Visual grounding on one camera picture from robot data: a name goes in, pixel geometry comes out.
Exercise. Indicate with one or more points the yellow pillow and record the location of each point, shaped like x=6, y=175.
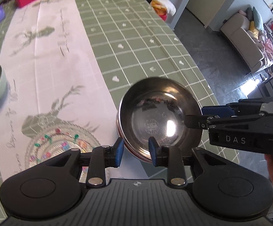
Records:
x=253, y=27

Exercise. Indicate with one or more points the orange steel-lined bowl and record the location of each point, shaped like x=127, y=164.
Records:
x=155, y=113

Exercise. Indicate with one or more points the white and orange cloth pile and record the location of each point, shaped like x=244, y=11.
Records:
x=163, y=7

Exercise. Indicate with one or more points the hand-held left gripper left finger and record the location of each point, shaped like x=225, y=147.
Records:
x=119, y=153

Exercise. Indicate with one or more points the teal pillow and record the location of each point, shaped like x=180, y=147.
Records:
x=257, y=17

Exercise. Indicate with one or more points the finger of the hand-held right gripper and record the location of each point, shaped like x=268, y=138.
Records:
x=195, y=122
x=218, y=111

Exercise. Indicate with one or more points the clear glass plate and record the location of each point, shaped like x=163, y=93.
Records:
x=54, y=143

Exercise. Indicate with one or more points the pink cloth pile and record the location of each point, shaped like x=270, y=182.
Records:
x=269, y=47

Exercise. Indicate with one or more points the white printed table runner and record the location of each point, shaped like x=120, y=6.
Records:
x=52, y=58

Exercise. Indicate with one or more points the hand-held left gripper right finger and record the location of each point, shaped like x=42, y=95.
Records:
x=153, y=151

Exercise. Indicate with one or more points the beige sofa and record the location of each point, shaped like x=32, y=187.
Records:
x=240, y=40

